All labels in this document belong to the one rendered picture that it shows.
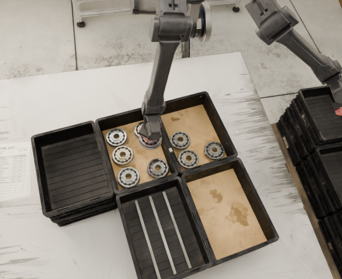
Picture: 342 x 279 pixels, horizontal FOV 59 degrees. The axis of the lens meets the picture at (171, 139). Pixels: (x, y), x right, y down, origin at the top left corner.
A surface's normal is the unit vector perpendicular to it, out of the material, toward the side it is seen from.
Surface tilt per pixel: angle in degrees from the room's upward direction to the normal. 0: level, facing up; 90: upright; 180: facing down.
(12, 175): 0
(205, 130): 0
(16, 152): 0
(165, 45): 90
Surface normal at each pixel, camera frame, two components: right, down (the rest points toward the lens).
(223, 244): 0.06, -0.47
